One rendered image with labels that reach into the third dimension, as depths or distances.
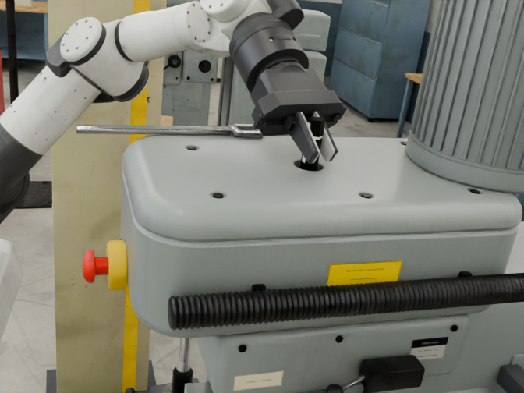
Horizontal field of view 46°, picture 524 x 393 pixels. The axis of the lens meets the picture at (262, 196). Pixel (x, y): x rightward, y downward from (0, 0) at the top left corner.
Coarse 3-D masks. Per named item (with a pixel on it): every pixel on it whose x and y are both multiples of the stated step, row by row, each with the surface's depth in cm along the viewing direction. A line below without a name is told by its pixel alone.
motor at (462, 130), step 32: (448, 0) 74; (480, 0) 70; (512, 0) 67; (448, 32) 74; (480, 32) 70; (512, 32) 68; (448, 64) 74; (480, 64) 71; (512, 64) 69; (448, 96) 75; (480, 96) 72; (512, 96) 70; (416, 128) 81; (448, 128) 76; (480, 128) 73; (512, 128) 72; (416, 160) 80; (448, 160) 76; (480, 160) 74; (512, 160) 74; (512, 192) 75
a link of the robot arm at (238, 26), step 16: (208, 0) 81; (224, 0) 80; (240, 0) 80; (256, 0) 81; (272, 0) 81; (288, 0) 80; (224, 16) 81; (240, 16) 81; (256, 16) 79; (272, 16) 80; (288, 16) 80; (224, 32) 83; (240, 32) 79; (256, 32) 78
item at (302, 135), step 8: (296, 112) 74; (288, 120) 75; (296, 120) 74; (304, 120) 74; (288, 128) 75; (296, 128) 74; (304, 128) 73; (296, 136) 75; (304, 136) 73; (312, 136) 73; (296, 144) 75; (304, 144) 73; (312, 144) 72; (304, 152) 74; (312, 152) 72; (312, 160) 73
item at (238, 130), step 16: (80, 128) 77; (96, 128) 78; (112, 128) 78; (128, 128) 79; (144, 128) 80; (160, 128) 80; (176, 128) 81; (192, 128) 82; (208, 128) 83; (224, 128) 84; (240, 128) 86
